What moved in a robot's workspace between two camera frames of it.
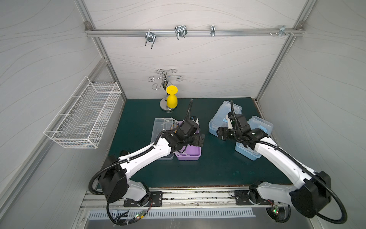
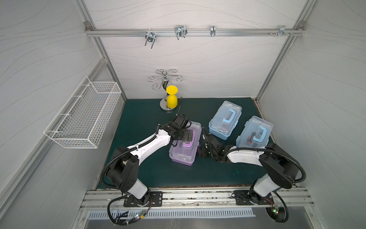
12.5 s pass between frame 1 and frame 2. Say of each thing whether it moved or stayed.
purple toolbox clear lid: moved
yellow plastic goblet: stayed
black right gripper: moved
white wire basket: stayed
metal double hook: stayed
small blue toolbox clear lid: stayed
